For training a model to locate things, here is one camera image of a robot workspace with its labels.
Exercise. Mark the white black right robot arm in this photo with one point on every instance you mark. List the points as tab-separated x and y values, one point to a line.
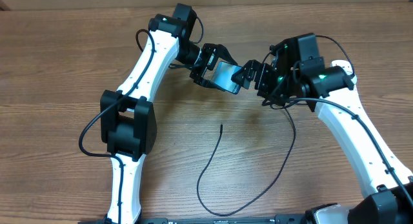
298	73

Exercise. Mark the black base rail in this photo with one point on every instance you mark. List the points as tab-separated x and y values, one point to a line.
277	219

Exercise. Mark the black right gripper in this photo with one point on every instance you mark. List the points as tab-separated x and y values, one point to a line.
266	74

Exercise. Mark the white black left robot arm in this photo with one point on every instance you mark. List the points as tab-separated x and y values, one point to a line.
128	122

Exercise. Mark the white power strip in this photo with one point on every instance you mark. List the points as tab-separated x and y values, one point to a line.
346	66

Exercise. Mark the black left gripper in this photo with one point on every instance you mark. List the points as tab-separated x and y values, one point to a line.
213	50

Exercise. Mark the blue Galaxy smartphone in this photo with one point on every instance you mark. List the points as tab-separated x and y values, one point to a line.
223	77

